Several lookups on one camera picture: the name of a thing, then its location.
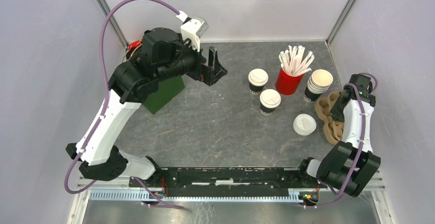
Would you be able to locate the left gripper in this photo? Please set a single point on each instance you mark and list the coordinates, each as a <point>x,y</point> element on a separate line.
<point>203,73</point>

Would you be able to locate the black paper cup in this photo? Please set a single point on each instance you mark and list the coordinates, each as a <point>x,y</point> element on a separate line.
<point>255,89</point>
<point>266,111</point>

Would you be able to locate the green paper bag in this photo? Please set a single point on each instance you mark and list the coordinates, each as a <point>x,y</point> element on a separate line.
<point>167,91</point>

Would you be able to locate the stack of white lids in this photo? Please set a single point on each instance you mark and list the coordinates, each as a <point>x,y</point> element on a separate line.
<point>304,124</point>

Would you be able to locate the stack of paper cups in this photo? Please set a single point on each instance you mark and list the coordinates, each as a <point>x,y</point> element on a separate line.
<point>318,83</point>

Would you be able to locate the brown cup carrier tray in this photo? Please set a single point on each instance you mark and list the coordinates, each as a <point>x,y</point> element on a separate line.
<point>324,105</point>

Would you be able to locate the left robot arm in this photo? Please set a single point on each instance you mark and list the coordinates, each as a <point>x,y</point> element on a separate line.
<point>162,55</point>

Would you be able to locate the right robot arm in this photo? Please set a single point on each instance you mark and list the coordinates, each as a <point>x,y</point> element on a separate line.
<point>350,164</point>

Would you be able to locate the red cup holder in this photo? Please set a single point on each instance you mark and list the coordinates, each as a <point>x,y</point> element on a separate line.
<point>286,84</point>

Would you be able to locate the red object behind bag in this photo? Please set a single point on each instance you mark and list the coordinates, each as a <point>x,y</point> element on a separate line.
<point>134,44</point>

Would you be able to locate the brown cardboard cup carrier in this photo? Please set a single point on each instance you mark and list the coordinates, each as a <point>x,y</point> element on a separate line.
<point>333,131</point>

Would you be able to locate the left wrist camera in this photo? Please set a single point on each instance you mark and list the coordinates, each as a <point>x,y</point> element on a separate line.
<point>193,29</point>

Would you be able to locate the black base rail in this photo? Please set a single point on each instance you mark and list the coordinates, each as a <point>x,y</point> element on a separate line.
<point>228,182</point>

